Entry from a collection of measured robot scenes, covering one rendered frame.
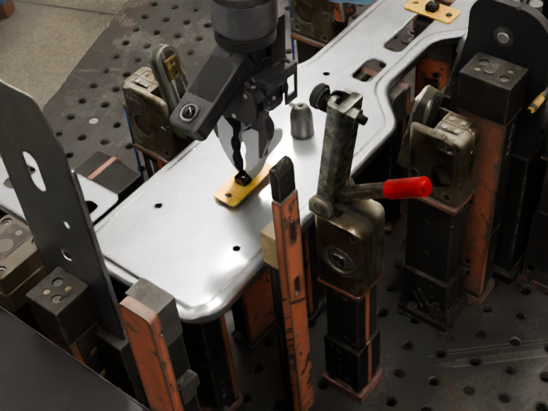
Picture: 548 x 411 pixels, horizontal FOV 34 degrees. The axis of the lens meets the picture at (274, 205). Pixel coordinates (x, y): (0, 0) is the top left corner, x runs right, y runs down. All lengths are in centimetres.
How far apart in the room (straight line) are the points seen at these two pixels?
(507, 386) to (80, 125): 94
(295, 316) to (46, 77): 220
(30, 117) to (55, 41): 249
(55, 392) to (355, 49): 69
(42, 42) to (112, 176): 211
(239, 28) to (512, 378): 65
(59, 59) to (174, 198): 209
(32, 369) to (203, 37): 111
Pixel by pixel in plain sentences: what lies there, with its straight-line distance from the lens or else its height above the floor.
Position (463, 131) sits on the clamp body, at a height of 107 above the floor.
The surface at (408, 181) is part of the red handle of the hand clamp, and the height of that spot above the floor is 114.
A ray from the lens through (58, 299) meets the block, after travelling 100.
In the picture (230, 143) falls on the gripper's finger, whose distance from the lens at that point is 113.
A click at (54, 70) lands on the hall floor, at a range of 318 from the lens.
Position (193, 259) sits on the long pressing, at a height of 100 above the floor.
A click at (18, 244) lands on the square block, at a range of 109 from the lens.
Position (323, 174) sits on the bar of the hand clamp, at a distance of 102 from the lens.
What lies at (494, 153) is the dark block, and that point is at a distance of 120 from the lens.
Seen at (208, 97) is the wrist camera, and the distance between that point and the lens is 103.
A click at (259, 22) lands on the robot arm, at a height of 125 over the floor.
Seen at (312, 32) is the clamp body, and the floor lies 95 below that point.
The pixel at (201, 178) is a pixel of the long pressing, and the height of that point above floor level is 100.
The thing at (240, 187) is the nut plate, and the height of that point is 101.
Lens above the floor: 181
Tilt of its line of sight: 46 degrees down
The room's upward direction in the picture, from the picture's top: 6 degrees counter-clockwise
